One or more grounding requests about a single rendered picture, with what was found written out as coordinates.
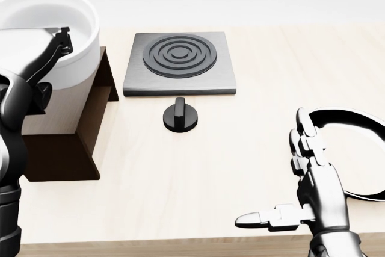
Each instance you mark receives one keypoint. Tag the white bowl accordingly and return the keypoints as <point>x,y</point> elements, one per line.
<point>84,46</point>

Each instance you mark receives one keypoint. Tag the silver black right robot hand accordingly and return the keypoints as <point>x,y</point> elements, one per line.
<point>325,196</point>

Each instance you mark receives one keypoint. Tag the white plate with dark rim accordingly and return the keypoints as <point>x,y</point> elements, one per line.
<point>340,114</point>

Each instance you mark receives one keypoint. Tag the round black knob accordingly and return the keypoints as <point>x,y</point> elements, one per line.
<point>180,117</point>

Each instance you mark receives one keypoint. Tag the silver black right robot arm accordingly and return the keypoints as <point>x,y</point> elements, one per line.
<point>334,245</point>

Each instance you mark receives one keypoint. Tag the flat dark stove plate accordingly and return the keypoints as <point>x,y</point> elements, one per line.
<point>180,81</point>

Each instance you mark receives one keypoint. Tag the brown wooden cabinet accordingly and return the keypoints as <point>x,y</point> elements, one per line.
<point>87,136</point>

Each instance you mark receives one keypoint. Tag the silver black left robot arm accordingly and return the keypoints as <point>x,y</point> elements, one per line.
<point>9,224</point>

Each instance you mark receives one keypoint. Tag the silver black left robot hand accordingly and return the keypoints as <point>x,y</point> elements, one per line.
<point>12,124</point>

